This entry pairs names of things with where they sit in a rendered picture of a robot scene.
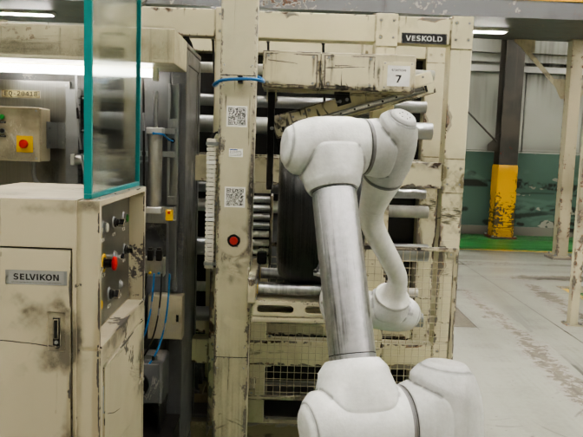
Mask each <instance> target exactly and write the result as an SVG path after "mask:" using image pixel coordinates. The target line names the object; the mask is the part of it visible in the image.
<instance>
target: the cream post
mask: <svg viewBox="0 0 583 437"><path fill-rule="evenodd" d="M258 48H259V0H222V3H221V40H220V79H222V78H229V77H238V75H243V77H254V78H258ZM226 106H247V127H227V126H226ZM256 109H257V82H256V81H243V83H238V81H228V82H220V83H219V154H218V192H217V231H216V274H215V307H214V345H213V420H212V437H247V410H248V381H249V350H250V320H251V305H250V304H249V303H247V288H248V276H249V273H250V271H251V268H252V230H253V200H254V169H255V139H256ZM229 148H237V149H243V157H229ZM225 186H236V187H245V188H246V200H245V208H242V207H224V205H225ZM231 237H236V238H237V239H238V243H237V244H235V245H232V244H231V243H230V238H231Z"/></svg>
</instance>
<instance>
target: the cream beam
mask: <svg viewBox="0 0 583 437"><path fill-rule="evenodd" d="M388 65H393V66H410V79H409V87H398V86H387V74H388ZM262 78H263V79H264V80H265V83H262V88H263V89H264V92H267V91H265V88H279V92H280V93H304V94H316V93H318V94H328V95H334V92H350V94H365V95H410V94H412V93H414V92H415V78H416V56H415V55H376V54H352V53H329V52H322V53H321V52H305V51H282V50H263V76H262Z"/></svg>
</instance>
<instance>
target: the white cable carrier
mask: <svg viewBox="0 0 583 437"><path fill-rule="evenodd" d="M207 141H209V142H218V140H217V139H207ZM207 146H208V148H207V149H206V150H207V151H209V152H207V153H206V155H209V156H207V157H206V159H207V160H208V161H207V162H206V163H207V164H209V165H207V166H206V168H207V170H206V172H207V175H206V177H207V179H206V182H207V183H206V186H207V188H206V190H207V192H206V195H207V196H206V199H207V200H206V204H207V205H206V208H207V209H206V219H205V221H206V223H205V225H206V227H205V230H206V231H205V234H206V236H205V247H206V248H205V262H212V263H216V261H215V260H214V258H215V255H214V254H215V242H214V241H215V224H216V222H215V221H214V220H215V219H216V218H215V217H214V216H215V215H216V208H214V207H216V205H217V202H216V195H215V194H216V191H215V190H216V185H217V183H216V182H215V181H217V179H216V178H215V177H217V174H216V172H217V170H216V169H215V168H217V166H216V165H215V164H217V160H216V159H217V156H214V155H217V152H214V151H217V147H216V146H213V145H207ZM204 268H205V269H213V265H205V266H204Z"/></svg>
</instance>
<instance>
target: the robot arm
mask: <svg viewBox="0 0 583 437"><path fill-rule="evenodd" d="M417 140H418V128H417V126H416V118H415V117H414V116H413V115H412V114H411V113H409V112H408V111H405V110H403V109H400V108H397V109H390V110H388V111H386V112H384V113H382V114H381V116H380V118H379V119H378V118H375V119H358V118H354V117H348V116H317V117H311V118H307V119H303V120H301V121H297V122H295V123H294V124H292V125H290V126H289V127H287V128H286V129H285V131H284V132H283V135H282V138H281V142H280V159H281V161H282V163H283V165H284V167H285V168H286V169H287V170H288V171H289V172H290V173H292V174H295V175H298V176H299V178H300V179H301V181H302V183H303V185H304V187H305V190H306V191H307V192H308V194H309V195H310V196H312V204H313V213H314V222H315V231H316V240H317V248H318V260H319V264H318V267H317V268H316V269H315V270H313V277H320V279H321V292H320V296H319V307H320V310H321V313H322V316H323V318H324V320H325V328H326V336H327V345H328V354H329V361H328V362H325V363H324V365H323V366H322V368H321V369H320V370H319V372H318V380H317V385H316V389H315V391H311V392H310V393H308V394H307V396H306V397H305V398H304V399H303V401H302V403H301V406H300V409H299V411H298V433H299V437H484V413H483V404H482V397H481V391H480V389H479V386H478V383H477V381H476V379H475V376H474V375H473V374H472V373H471V371H470V370H469V368H468V366H467V365H466V364H464V363H462V362H458V361H455V360H450V359H445V358H428V359H426V360H424V361H422V362H419V363H418V364H417V365H416V366H415V367H414V368H413V369H412V370H411V371H410V372H409V379H408V380H405V381H403V382H400V383H398V384H396V383H395V381H394V379H393V376H392V374H391V373H390V367H389V366H388V365H387V364H386V363H385V362H384V361H383V360H382V359H381V358H380V357H377V354H376V347H375V339H374V332H373V329H380V330H386V331H395V332H401V331H407V330H411V329H413V328H414V327H416V326H417V324H418V322H419V320H420V316H421V310H420V308H419V305H418V304H417V303H416V302H415V301H414V300H413V299H412V298H410V297H409V294H408V292H407V285H408V277H407V272H406V270H405V267H404V265H403V262H402V259H401V258H400V256H399V254H398V252H397V250H396V247H395V246H394V244H393V242H392V240H391V238H390V235H389V233H388V231H387V229H386V227H385V224H384V221H383V215H384V212H385V210H386V208H387V206H388V205H389V203H390V201H391V200H392V199H393V197H394V196H395V194H396V193H397V191H398V190H399V188H400V187H401V185H402V183H403V181H404V179H405V177H406V176H407V174H408V172H409V170H410V168H411V165H412V162H413V159H414V157H415V154H416V147H417ZM362 175H363V181H362V189H361V196H360V202H359V210H358V203H357V189H358V188H359V186H360V184H361V178H362ZM361 229H362V232H363V234H364V236H365V238H366V240H367V242H368V243H369V245H370V247H371V249H372V250H373V252H374V253H375V255H376V257H377V259H378V261H379V263H380V264H381V266H382V267H383V269H384V271H385V273H386V275H387V277H388V281H387V283H383V284H380V285H378V286H377V288H375V289H374V290H373V291H369V289H368V282H367V275H366V267H365V260H364V247H363V239H362V232H361Z"/></svg>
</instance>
